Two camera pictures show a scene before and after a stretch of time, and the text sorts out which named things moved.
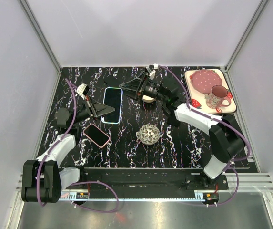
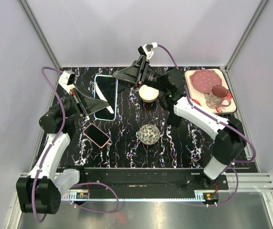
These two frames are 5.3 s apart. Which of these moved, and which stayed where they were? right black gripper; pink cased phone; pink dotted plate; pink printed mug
Moved: right black gripper
Stayed: pink dotted plate; pink printed mug; pink cased phone
